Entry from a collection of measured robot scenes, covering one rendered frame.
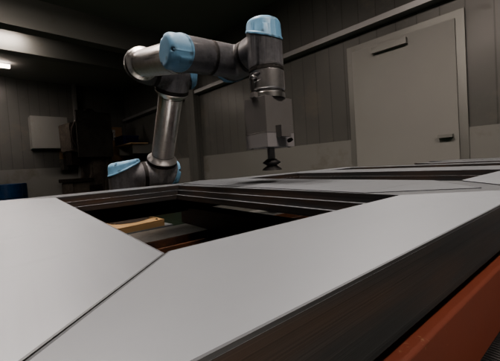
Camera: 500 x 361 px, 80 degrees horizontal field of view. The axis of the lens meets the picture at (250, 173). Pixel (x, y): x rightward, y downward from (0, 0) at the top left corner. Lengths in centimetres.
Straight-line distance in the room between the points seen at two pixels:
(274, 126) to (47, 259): 49
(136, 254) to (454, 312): 18
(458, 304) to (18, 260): 25
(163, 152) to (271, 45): 67
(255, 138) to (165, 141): 59
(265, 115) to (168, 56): 23
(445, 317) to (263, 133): 47
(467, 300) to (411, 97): 330
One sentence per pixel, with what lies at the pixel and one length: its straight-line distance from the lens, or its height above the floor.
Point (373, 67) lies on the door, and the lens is 371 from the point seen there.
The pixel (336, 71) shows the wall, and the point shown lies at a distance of 398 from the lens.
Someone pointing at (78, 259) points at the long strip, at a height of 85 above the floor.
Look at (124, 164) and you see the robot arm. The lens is 117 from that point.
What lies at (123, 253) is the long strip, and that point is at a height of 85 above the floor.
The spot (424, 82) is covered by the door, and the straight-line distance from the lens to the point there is 349.
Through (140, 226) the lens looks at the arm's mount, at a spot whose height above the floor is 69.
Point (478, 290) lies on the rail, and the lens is 25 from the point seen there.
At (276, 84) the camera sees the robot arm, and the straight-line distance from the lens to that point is 63.
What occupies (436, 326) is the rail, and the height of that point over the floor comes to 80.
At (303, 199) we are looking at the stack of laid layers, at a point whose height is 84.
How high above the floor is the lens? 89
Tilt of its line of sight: 2 degrees down
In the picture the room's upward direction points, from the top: 4 degrees counter-clockwise
